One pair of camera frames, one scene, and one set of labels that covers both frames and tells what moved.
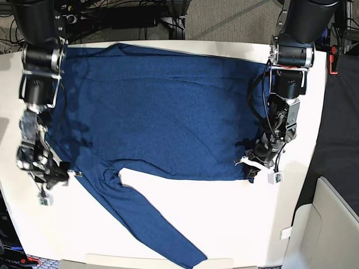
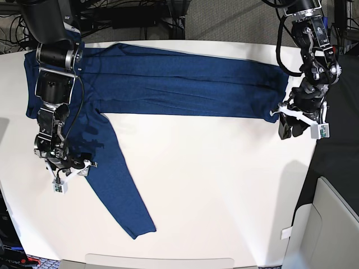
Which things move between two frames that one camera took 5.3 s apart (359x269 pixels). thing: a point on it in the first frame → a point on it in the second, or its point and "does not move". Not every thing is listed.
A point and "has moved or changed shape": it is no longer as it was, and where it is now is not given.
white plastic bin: [324, 234] does not move
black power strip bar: [135, 23] does not move
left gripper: [37, 160] → [69, 160]
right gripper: [263, 151] → [307, 98]
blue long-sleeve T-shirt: [120, 107] has moved or changed shape
